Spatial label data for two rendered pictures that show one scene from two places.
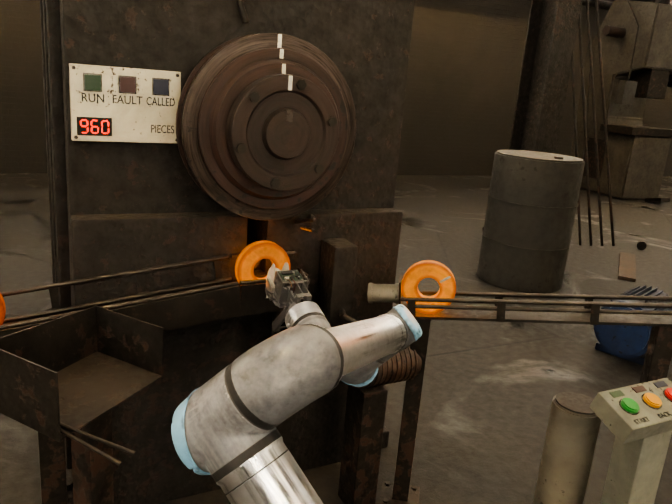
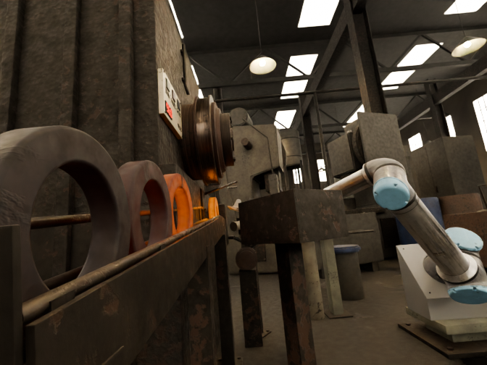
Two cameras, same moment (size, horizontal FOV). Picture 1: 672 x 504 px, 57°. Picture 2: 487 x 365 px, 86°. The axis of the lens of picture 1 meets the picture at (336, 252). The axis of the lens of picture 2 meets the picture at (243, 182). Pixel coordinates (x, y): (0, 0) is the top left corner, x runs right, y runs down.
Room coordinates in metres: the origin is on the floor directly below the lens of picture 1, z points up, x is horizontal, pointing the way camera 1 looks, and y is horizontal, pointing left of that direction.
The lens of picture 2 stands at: (0.87, 1.30, 0.62)
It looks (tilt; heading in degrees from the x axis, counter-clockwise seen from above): 11 degrees up; 298
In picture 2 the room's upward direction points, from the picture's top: 5 degrees counter-clockwise
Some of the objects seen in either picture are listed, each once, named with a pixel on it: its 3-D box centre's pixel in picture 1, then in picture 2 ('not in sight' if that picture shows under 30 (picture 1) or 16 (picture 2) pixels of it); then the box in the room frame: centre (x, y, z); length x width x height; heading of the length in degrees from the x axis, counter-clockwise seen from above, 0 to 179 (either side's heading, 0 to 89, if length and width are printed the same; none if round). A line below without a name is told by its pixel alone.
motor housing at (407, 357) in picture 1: (375, 423); (249, 292); (1.66, -0.16, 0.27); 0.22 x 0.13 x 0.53; 118
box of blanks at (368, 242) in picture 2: not in sight; (329, 242); (1.62, -2.57, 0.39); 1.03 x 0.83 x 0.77; 43
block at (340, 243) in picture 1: (336, 280); (218, 224); (1.75, -0.01, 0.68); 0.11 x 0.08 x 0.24; 28
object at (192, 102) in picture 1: (270, 129); (210, 141); (1.62, 0.19, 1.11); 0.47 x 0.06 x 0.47; 118
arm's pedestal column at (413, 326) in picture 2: not in sight; (456, 329); (0.64, -0.49, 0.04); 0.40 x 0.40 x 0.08; 27
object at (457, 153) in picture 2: not in sight; (451, 193); (-0.29, -4.86, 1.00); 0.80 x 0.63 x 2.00; 123
